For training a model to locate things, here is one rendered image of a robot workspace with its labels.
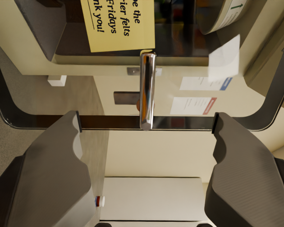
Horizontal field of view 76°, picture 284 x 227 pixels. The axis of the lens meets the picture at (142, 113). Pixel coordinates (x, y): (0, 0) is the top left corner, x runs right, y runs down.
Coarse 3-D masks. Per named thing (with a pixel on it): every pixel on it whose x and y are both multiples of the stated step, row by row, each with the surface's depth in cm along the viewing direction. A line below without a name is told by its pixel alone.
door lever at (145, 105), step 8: (144, 56) 17; (152, 56) 17; (144, 64) 17; (152, 64) 17; (144, 72) 18; (152, 72) 18; (144, 80) 18; (152, 80) 18; (144, 88) 19; (152, 88) 19; (144, 96) 19; (152, 96) 19; (136, 104) 25; (144, 104) 20; (152, 104) 20; (144, 112) 20; (152, 112) 20; (144, 120) 21; (152, 120) 21; (144, 128) 21
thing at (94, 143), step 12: (0, 120) 33; (0, 132) 33; (12, 132) 36; (24, 132) 40; (36, 132) 44; (84, 132) 82; (96, 132) 105; (108, 132) 142; (0, 144) 33; (12, 144) 36; (24, 144) 40; (84, 144) 82; (96, 144) 105; (0, 156) 33; (12, 156) 36; (84, 156) 82; (96, 156) 105; (0, 168) 33; (96, 168) 106; (96, 180) 106; (96, 192) 106; (96, 216) 107
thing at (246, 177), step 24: (216, 120) 12; (216, 144) 10; (240, 144) 9; (216, 168) 8; (240, 168) 8; (264, 168) 8; (216, 192) 7; (240, 192) 7; (264, 192) 7; (216, 216) 7; (240, 216) 6; (264, 216) 6
